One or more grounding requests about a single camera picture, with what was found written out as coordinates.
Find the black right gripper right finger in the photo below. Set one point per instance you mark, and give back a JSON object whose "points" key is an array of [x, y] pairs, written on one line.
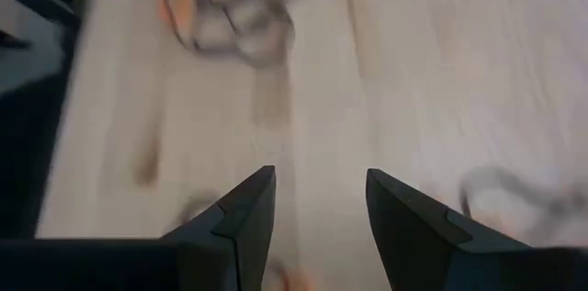
{"points": [[413, 236]]}

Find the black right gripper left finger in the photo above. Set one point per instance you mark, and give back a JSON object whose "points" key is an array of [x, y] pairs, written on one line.
{"points": [[243, 236]]}

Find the dark purple rubber band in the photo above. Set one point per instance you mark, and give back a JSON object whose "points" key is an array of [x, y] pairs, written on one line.
{"points": [[197, 201], [505, 176], [257, 52]]}

